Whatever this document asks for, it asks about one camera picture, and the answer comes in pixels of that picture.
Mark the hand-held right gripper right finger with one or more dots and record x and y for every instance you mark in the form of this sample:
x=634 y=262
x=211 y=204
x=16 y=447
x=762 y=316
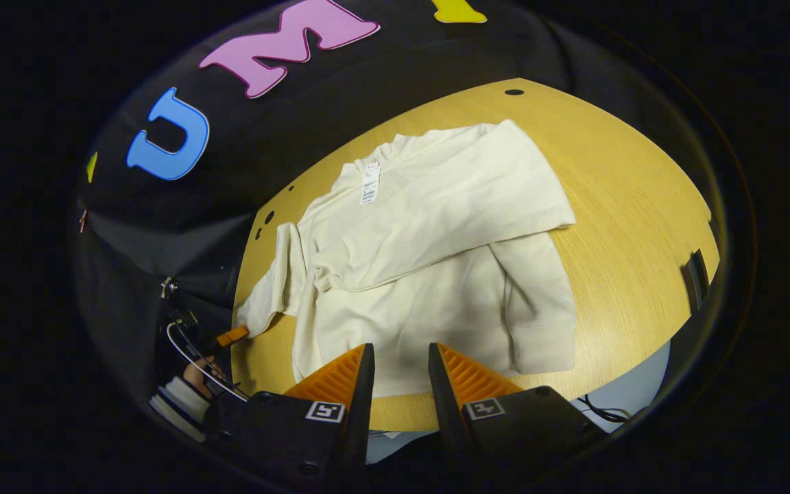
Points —
x=444 y=405

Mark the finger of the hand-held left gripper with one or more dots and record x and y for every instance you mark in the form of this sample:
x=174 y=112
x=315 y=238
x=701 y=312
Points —
x=233 y=336

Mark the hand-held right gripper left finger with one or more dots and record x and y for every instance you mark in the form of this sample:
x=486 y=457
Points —
x=357 y=398

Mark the cream sweatshirt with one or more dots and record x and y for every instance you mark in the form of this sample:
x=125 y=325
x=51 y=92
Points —
x=422 y=226

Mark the black backdrop cloth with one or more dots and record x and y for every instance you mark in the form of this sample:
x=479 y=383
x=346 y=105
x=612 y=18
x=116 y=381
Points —
x=244 y=199

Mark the pink backdrop clip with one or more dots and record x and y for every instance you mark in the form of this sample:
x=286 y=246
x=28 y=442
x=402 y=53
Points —
x=83 y=221

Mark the black table clamp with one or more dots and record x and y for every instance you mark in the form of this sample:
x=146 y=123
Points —
x=697 y=281

